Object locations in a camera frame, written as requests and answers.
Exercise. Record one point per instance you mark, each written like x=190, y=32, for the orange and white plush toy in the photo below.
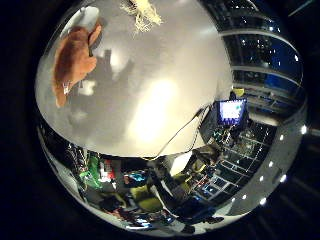
x=71, y=63

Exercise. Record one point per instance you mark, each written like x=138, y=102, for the corn cob plush toy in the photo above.
x=145, y=11

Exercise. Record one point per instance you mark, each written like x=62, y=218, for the computer monitor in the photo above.
x=231, y=111

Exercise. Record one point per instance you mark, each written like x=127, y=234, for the yellow-green chair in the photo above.
x=146, y=201

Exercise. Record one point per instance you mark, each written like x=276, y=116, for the small yellow object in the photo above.
x=238, y=92

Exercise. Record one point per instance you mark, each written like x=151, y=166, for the bright green object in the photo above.
x=94, y=171

